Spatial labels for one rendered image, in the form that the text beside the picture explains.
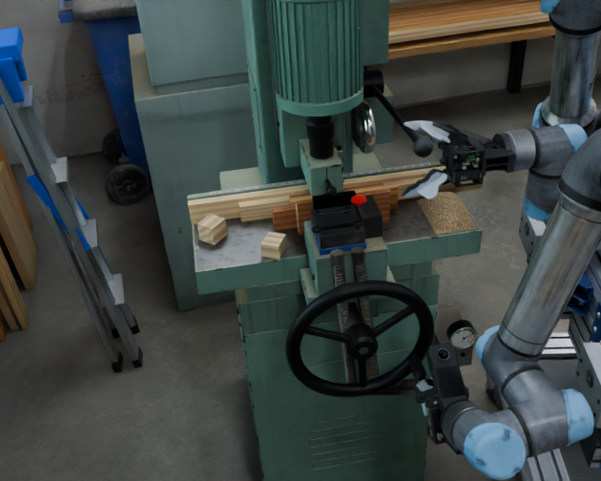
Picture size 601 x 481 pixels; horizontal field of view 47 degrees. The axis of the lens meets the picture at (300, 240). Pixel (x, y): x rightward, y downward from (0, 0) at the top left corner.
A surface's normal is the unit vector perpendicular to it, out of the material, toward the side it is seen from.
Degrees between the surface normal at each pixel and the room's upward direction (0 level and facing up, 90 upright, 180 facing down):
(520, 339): 79
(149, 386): 0
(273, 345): 90
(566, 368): 0
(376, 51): 90
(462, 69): 90
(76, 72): 90
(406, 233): 0
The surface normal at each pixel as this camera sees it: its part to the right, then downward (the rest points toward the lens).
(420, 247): 0.17, 0.56
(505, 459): 0.11, 0.04
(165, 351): -0.06, -0.81
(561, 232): -0.76, 0.19
